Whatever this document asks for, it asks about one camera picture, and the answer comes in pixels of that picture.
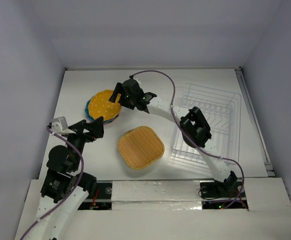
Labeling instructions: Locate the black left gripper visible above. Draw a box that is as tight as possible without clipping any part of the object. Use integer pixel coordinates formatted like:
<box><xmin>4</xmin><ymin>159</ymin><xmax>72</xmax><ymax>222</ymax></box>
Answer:
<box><xmin>64</xmin><ymin>115</ymin><xmax>104</xmax><ymax>169</ymax></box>

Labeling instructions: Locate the blue polka dot plate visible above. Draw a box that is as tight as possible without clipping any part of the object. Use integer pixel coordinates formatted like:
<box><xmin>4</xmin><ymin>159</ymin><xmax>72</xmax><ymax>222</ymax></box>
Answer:
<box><xmin>84</xmin><ymin>99</ymin><xmax>119</xmax><ymax>124</ymax></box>

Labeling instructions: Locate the yellow polka dot plate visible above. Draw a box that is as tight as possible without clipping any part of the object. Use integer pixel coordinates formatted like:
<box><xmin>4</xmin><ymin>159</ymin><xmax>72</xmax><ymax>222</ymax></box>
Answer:
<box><xmin>88</xmin><ymin>89</ymin><xmax>122</xmax><ymax>121</ymax></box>

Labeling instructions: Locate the pink polka dot plate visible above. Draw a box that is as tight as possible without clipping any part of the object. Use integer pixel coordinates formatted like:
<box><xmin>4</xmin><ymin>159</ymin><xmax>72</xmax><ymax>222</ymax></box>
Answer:
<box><xmin>103</xmin><ymin>114</ymin><xmax>120</xmax><ymax>124</ymax></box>

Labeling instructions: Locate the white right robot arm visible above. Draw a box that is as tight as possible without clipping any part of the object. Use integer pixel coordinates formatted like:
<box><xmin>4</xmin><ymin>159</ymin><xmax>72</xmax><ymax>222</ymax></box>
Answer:
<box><xmin>109</xmin><ymin>78</ymin><xmax>238</xmax><ymax>196</ymax></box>

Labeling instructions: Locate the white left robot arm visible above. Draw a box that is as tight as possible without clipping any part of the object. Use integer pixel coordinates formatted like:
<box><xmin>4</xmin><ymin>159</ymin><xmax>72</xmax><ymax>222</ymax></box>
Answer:
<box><xmin>21</xmin><ymin>116</ymin><xmax>104</xmax><ymax>240</ymax></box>

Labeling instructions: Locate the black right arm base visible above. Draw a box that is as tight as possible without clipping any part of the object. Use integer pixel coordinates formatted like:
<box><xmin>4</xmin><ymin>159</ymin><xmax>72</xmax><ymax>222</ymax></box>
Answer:
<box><xmin>198</xmin><ymin>171</ymin><xmax>243</xmax><ymax>200</ymax></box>

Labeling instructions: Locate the white foam front strip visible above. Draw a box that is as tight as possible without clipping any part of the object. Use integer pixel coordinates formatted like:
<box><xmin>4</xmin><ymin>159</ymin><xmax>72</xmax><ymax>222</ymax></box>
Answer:
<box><xmin>111</xmin><ymin>180</ymin><xmax>202</xmax><ymax>211</ymax></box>

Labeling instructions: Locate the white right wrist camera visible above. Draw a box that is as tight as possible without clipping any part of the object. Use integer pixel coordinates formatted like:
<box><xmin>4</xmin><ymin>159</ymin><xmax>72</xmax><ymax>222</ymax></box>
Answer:
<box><xmin>129</xmin><ymin>75</ymin><xmax>141</xmax><ymax>84</ymax></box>

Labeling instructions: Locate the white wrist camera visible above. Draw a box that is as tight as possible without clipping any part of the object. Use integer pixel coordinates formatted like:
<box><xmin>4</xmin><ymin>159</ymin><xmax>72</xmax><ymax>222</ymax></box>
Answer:
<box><xmin>129</xmin><ymin>75</ymin><xmax>141</xmax><ymax>84</ymax></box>
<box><xmin>47</xmin><ymin>116</ymin><xmax>73</xmax><ymax>135</ymax></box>

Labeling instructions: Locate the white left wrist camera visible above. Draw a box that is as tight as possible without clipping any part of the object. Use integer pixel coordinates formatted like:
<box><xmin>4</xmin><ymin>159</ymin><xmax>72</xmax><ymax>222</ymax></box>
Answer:
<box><xmin>47</xmin><ymin>116</ymin><xmax>73</xmax><ymax>135</ymax></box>

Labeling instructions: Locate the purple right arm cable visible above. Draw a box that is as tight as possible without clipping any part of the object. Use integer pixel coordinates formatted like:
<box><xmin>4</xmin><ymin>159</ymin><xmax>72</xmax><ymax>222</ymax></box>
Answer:
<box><xmin>132</xmin><ymin>70</ymin><xmax>245</xmax><ymax>210</ymax></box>

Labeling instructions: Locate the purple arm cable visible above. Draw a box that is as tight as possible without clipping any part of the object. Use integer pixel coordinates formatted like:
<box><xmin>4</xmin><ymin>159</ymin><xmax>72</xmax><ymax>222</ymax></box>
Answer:
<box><xmin>132</xmin><ymin>70</ymin><xmax>245</xmax><ymax>210</ymax></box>
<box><xmin>19</xmin><ymin>126</ymin><xmax>86</xmax><ymax>240</ymax></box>

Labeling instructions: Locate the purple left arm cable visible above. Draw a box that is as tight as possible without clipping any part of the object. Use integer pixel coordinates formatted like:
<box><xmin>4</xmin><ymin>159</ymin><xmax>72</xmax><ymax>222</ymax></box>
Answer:
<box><xmin>19</xmin><ymin>126</ymin><xmax>86</xmax><ymax>240</ymax></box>

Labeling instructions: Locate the white wire dish rack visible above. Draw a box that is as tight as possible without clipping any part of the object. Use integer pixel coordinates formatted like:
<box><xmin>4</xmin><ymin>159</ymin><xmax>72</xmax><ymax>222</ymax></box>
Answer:
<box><xmin>170</xmin><ymin>83</ymin><xmax>242</xmax><ymax>167</ymax></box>

